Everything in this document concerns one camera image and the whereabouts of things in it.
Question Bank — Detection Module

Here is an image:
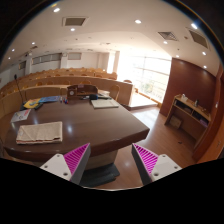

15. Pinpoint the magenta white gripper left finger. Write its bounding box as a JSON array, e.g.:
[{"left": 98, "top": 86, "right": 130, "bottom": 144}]
[{"left": 41, "top": 143, "right": 91, "bottom": 184}]

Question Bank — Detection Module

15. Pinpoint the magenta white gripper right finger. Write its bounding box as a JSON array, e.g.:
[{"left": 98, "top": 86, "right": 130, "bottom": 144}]
[{"left": 131, "top": 143, "right": 181, "bottom": 185}]

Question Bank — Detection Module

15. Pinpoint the beige folded towel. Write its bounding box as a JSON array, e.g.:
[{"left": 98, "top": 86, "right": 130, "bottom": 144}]
[{"left": 16, "top": 121, "right": 63, "bottom": 145}]

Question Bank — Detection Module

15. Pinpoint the dark brown wooden desk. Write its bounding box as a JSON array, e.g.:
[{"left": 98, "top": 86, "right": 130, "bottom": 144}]
[{"left": 0, "top": 100, "right": 149, "bottom": 187}]

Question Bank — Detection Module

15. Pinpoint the wooden shelf cabinet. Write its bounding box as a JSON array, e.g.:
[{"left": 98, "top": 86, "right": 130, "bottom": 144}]
[{"left": 165, "top": 94, "right": 211, "bottom": 141}]

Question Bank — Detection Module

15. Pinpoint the white pad on desk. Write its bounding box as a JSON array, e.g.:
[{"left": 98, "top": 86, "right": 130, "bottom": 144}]
[{"left": 91, "top": 99, "right": 119, "bottom": 109}]

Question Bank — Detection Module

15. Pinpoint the white printed paper sheet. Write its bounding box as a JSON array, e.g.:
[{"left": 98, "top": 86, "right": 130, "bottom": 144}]
[{"left": 11, "top": 109, "right": 31, "bottom": 123}]

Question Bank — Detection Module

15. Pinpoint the blue folder on desk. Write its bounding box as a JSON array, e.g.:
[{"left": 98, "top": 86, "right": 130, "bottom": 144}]
[{"left": 39, "top": 96, "right": 60, "bottom": 103}]

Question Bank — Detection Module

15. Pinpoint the yellow blue booklet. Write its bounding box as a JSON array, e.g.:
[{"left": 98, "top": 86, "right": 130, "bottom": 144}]
[{"left": 24, "top": 99, "right": 40, "bottom": 109}]

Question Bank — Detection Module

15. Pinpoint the wooden desktop organizer box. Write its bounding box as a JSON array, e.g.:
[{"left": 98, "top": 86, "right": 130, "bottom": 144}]
[{"left": 67, "top": 84, "right": 98, "bottom": 99}]

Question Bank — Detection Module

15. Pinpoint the wooden chair behind desk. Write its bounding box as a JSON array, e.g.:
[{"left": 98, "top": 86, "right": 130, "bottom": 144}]
[{"left": 109, "top": 85, "right": 120, "bottom": 100}]

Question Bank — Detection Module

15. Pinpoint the long curved wooden bench desk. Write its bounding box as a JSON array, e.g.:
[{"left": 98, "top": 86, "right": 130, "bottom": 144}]
[{"left": 0, "top": 76, "right": 134, "bottom": 119}]

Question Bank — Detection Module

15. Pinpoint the black gooseneck microphone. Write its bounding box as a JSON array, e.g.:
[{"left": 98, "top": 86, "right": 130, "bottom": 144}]
[{"left": 14, "top": 74, "right": 25, "bottom": 106}]

